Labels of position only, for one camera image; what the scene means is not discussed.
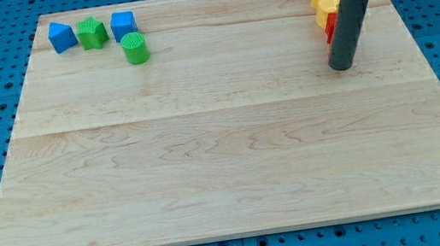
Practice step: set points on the red block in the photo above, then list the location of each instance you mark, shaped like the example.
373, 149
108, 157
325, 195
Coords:
330, 28

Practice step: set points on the green cylinder block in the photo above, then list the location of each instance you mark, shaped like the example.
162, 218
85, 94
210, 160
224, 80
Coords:
135, 48

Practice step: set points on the light wooden board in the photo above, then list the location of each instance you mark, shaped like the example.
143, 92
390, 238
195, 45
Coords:
235, 127

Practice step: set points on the grey cylindrical pointer rod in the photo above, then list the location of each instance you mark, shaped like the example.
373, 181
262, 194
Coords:
350, 17

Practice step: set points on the green star block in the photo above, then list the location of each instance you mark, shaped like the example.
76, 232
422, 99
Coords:
92, 33

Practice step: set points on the blue cube block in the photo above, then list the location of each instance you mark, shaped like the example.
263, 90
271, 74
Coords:
122, 23

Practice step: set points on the yellow hexagon block lower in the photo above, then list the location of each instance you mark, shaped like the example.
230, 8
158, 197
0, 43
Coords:
323, 9

